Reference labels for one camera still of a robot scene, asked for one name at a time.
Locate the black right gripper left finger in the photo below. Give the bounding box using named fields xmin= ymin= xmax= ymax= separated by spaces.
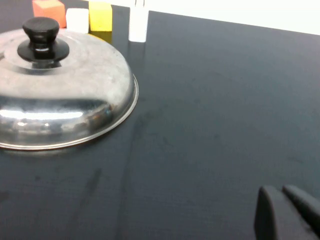
xmin=254 ymin=185 xmax=316 ymax=240

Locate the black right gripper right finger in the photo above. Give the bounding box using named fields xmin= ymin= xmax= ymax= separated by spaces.
xmin=281 ymin=184 xmax=320 ymax=233

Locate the steel lid with black knob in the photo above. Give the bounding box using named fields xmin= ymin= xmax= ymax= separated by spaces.
xmin=0 ymin=16 xmax=140 ymax=152

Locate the yellow foam block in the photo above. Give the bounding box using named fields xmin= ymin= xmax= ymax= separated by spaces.
xmin=88 ymin=1 xmax=113 ymax=33

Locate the white foam block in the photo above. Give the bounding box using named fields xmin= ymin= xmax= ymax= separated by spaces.
xmin=65 ymin=8 xmax=90 ymax=35

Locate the orange foam block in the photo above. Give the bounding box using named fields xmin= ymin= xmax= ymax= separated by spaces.
xmin=32 ymin=0 xmax=67 ymax=29

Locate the white upright post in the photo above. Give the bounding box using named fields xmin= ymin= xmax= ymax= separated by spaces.
xmin=128 ymin=0 xmax=150 ymax=43

